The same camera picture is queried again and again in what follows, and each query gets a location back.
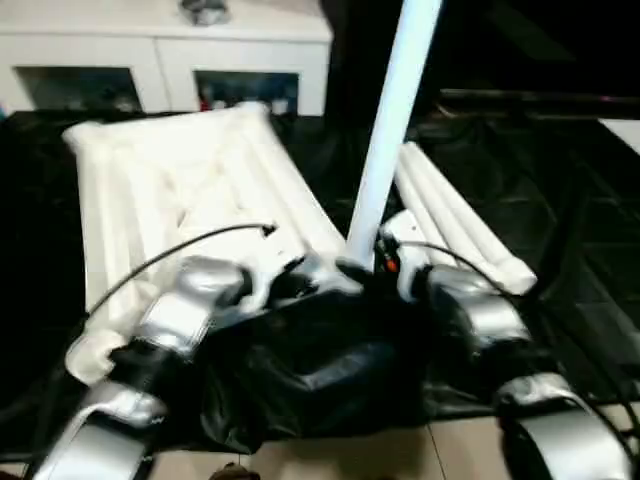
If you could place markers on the white plastic table top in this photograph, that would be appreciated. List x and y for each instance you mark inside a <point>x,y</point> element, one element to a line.
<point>175,175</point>

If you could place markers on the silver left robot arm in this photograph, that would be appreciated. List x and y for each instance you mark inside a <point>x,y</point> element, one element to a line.
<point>165,320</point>

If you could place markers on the black plastic mat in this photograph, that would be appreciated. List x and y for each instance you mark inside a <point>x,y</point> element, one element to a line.
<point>325,375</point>

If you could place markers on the white jar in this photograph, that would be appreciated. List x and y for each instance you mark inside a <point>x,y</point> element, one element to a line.
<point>280,105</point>
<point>218,104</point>

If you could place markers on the dark brown rounded object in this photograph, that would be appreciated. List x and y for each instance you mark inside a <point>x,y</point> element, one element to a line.
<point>235,472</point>

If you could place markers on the red bottle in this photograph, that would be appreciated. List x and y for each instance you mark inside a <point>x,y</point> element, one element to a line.
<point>206,97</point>

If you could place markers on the white flat board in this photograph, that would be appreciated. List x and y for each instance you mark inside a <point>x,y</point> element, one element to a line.
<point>620,132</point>

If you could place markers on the white sideboard cabinet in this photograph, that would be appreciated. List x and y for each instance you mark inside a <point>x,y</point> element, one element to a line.
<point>160,50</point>

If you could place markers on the dark bag of small parts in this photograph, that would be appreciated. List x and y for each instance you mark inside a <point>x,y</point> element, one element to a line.
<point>206,11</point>

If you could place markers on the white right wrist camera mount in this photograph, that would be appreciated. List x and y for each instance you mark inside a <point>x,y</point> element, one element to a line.
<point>410,240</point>

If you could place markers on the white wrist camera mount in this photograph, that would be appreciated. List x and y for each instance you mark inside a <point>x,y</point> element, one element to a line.
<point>260,287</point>
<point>410,240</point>

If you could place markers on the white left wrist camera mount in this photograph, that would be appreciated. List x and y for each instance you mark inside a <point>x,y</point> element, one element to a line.
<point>260,287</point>

